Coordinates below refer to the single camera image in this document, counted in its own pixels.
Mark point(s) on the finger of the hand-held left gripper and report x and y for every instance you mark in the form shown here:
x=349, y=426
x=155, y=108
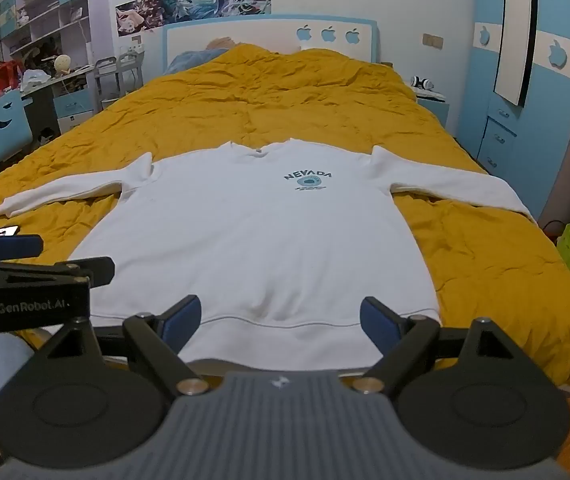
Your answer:
x=80, y=267
x=12, y=246

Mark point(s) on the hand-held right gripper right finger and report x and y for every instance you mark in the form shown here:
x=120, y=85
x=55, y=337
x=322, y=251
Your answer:
x=379, y=324

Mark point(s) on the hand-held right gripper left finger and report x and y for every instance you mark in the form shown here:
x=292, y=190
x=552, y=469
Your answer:
x=182, y=322

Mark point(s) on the white printed sweatshirt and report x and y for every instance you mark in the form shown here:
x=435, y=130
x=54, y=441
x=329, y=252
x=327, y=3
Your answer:
x=245, y=240

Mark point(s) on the person's jeans leg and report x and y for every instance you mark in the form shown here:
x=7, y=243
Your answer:
x=0, y=365

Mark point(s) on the blue smiling-face chair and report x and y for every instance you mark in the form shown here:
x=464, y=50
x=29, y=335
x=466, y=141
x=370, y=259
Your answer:
x=5, y=125

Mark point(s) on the grey desk with blue drawers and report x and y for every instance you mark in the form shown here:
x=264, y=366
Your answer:
x=65, y=105

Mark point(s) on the white plastic bag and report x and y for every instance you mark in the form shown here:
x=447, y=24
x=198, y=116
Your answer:
x=35, y=78

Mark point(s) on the red bag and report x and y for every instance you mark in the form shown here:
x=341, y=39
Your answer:
x=5, y=75

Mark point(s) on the grey trolley cart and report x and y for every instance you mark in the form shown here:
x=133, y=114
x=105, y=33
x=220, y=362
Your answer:
x=115, y=77

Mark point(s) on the blue nightstand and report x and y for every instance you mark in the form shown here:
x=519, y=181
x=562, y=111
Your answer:
x=432, y=107

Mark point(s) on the blue pillow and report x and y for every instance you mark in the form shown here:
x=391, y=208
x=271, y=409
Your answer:
x=190, y=59

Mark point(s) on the white and blue bookshelf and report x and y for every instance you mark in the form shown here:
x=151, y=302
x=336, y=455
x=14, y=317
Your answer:
x=45, y=10

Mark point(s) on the yellow quilted blanket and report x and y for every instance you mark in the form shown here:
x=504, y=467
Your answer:
x=290, y=100

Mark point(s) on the black and white headphones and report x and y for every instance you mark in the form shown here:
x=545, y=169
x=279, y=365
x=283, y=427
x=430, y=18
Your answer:
x=422, y=82

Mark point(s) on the blue and white wardrobe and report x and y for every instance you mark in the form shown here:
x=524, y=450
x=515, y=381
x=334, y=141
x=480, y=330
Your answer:
x=560, y=125

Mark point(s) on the white blue-trimmed bed headboard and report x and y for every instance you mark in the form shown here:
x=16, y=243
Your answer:
x=265, y=32

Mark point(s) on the black-edged white wardrobe panel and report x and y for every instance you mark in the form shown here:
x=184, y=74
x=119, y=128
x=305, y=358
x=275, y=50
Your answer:
x=515, y=35

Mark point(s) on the brown wall switch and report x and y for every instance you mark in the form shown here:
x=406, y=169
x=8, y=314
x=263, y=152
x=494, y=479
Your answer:
x=432, y=40

